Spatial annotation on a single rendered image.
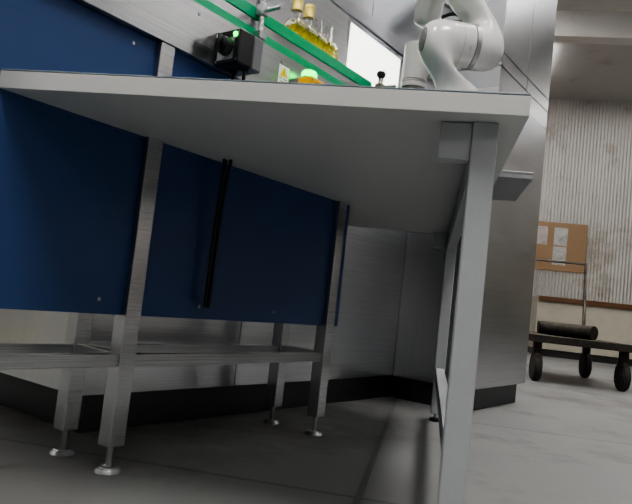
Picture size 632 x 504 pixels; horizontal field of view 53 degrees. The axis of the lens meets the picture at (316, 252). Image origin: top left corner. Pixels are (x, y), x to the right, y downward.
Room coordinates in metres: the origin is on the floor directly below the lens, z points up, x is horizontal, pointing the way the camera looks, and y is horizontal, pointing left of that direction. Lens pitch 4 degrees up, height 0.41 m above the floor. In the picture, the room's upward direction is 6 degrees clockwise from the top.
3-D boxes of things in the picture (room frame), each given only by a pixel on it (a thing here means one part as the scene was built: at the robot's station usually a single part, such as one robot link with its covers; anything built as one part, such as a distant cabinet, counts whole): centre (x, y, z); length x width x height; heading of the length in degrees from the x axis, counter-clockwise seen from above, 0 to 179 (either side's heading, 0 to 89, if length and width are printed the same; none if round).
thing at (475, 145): (1.73, -0.36, 0.36); 1.51 x 0.09 x 0.71; 170
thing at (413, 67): (2.11, -0.27, 1.24); 0.09 x 0.08 x 0.13; 99
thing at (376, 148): (1.86, 0.31, 0.73); 1.58 x 1.52 x 0.04; 170
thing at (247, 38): (1.48, 0.23, 0.96); 0.08 x 0.08 x 0.08; 54
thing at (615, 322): (9.08, -3.90, 0.38); 2.04 x 1.64 x 0.76; 170
